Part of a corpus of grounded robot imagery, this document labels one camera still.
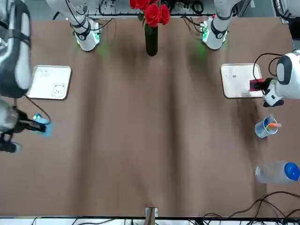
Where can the white tray rabbit print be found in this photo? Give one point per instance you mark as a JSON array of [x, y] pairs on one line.
[[236, 79]]

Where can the red foam block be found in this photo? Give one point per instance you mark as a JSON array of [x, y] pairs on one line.
[[253, 84]]

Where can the clear blue plastic cup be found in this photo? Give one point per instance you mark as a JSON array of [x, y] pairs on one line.
[[262, 130]]

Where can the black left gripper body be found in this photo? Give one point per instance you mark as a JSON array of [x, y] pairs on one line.
[[269, 84]]

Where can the white tray bear print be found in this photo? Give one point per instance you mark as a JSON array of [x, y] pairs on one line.
[[47, 82]]

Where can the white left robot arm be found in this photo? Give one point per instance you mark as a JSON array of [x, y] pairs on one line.
[[288, 77]]

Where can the clear bottle blue cap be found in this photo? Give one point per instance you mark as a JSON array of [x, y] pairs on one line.
[[274, 172]]

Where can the blue foam block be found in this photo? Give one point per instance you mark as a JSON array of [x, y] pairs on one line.
[[49, 129]]

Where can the orange pen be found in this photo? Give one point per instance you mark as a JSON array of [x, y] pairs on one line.
[[275, 125]]

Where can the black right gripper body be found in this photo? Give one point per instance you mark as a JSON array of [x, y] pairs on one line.
[[16, 119]]

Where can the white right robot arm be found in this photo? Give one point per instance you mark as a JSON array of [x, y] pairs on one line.
[[16, 58]]

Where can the grey mount bracket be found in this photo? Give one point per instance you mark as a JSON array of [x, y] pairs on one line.
[[151, 215]]

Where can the red rose bunch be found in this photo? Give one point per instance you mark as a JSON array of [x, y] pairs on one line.
[[153, 14]]

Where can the black vase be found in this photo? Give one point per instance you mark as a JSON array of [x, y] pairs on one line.
[[151, 42]]

